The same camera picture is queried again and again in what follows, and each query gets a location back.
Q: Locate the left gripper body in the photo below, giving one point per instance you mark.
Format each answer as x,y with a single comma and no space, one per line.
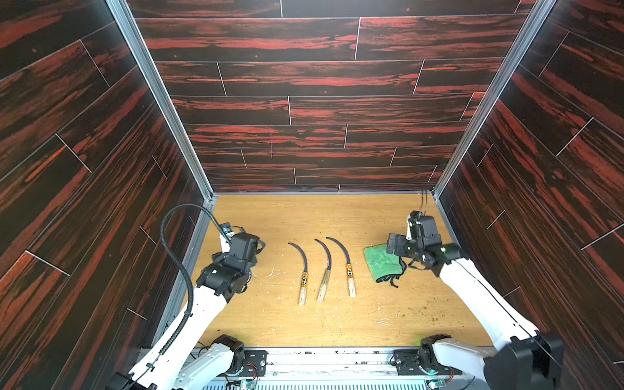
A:
218,260

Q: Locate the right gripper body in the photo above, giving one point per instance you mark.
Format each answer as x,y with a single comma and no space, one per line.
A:
403,248

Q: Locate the green and black rag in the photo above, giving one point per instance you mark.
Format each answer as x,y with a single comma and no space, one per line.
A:
384,267

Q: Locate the small sickle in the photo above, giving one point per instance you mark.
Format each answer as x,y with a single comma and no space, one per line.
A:
349,268
304,279
323,289

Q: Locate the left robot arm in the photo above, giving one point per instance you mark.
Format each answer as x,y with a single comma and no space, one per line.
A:
165,366

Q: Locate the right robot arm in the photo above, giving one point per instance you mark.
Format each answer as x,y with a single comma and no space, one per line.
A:
520,356

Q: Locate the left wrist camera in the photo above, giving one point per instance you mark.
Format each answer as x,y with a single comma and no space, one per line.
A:
225,236

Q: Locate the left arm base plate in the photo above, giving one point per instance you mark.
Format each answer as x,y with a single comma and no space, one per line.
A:
252,363

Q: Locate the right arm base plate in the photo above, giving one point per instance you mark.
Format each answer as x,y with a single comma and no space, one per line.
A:
412,362

